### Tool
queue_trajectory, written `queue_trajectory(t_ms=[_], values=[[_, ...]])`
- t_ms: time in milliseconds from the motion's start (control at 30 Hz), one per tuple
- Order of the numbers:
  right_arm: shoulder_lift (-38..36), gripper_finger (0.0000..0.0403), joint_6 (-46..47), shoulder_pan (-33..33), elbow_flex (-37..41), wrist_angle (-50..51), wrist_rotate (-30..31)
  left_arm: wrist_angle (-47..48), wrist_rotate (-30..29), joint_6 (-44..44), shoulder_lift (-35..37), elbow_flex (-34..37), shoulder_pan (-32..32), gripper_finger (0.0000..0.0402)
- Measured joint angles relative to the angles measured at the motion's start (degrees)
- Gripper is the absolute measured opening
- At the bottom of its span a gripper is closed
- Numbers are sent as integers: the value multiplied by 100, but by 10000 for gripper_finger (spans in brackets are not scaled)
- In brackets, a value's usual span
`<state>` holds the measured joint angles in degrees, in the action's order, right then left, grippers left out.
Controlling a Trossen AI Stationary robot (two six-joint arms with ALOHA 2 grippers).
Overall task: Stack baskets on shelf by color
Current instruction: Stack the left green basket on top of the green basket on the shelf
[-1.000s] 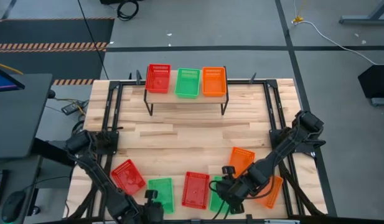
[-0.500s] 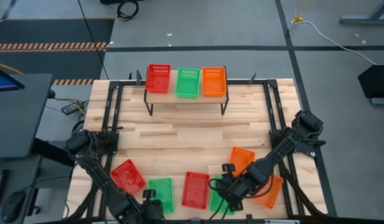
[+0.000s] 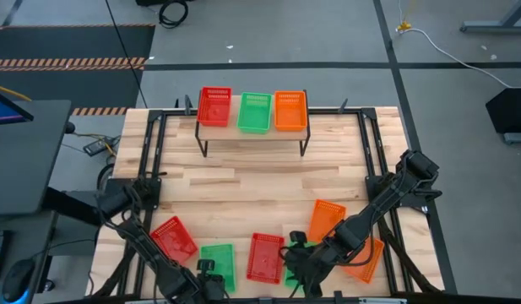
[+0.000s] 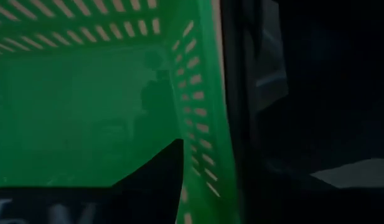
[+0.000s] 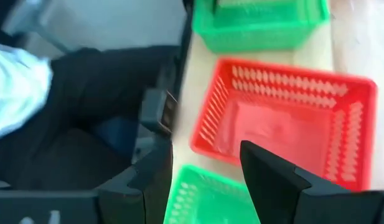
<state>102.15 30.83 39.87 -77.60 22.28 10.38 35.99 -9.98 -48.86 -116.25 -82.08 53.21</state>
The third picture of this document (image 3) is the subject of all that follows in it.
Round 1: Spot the red plastic slotted basket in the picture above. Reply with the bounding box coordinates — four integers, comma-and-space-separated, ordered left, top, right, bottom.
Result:
246, 232, 285, 285
196, 86, 233, 128
149, 215, 199, 266

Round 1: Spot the dark grey lower desk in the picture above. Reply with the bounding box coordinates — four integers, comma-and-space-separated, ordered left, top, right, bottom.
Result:
0, 210, 58, 304

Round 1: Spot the computer monitor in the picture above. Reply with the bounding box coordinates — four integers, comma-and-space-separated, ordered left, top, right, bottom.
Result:
0, 86, 35, 127

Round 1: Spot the black mat with hazard stripes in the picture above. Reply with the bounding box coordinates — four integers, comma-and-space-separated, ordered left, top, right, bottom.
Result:
0, 24, 156, 116

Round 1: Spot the black power brick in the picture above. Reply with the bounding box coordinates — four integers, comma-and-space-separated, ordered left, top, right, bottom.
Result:
83, 138, 110, 157

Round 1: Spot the dark grey desk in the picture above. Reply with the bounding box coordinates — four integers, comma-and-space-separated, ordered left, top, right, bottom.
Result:
0, 210, 58, 304
0, 99, 73, 217

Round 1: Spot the coiled black cable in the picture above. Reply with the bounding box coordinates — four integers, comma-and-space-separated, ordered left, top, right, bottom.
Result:
157, 0, 190, 30

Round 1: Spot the black computer mouse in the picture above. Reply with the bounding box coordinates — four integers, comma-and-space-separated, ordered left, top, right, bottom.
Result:
1, 258, 36, 303

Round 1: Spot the grey table leg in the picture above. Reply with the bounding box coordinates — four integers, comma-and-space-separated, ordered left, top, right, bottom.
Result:
459, 0, 521, 35

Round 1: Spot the white floor cable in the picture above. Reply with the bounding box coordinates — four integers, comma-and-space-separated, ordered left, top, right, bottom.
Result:
395, 25, 521, 90

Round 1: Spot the yellow cable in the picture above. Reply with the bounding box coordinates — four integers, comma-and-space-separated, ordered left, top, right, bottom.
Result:
0, 81, 33, 103

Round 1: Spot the thin black hanging cable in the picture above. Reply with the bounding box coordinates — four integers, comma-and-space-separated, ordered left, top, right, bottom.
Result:
105, 0, 149, 109

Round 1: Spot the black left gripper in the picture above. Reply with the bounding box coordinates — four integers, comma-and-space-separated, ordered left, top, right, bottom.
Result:
187, 260, 228, 304

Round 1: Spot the green plastic slotted basket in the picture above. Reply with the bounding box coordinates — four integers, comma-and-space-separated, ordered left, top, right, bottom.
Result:
284, 240, 318, 295
236, 91, 273, 135
199, 243, 237, 294

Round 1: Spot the black box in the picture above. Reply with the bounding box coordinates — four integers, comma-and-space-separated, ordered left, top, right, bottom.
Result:
485, 87, 521, 135

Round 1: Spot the black aluminium rig frame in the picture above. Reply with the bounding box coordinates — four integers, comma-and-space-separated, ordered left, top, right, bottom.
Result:
90, 106, 449, 304

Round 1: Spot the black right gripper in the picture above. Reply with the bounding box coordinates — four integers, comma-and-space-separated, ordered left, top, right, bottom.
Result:
280, 231, 334, 297

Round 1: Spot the grey light strip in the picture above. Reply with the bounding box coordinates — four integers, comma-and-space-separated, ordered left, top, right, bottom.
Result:
358, 297, 408, 304

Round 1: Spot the orange plastic slotted basket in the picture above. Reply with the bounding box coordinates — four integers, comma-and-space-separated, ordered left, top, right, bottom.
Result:
342, 237, 386, 285
274, 90, 308, 132
307, 198, 348, 245

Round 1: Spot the wooden shelf with black legs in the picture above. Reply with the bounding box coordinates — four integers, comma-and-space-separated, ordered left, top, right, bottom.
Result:
194, 89, 312, 158

